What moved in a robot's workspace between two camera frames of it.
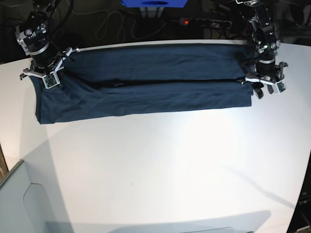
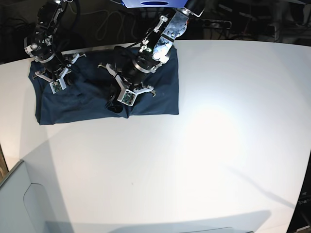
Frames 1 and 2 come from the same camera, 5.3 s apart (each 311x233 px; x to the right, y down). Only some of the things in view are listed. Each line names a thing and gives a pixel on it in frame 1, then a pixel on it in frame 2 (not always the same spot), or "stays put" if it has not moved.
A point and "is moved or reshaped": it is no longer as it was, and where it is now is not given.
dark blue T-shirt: (102, 80) is moved or reshaped
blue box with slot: (154, 3) stays put
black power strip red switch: (206, 23) stays put
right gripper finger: (257, 86) to (112, 104)
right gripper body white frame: (279, 81) to (127, 96)
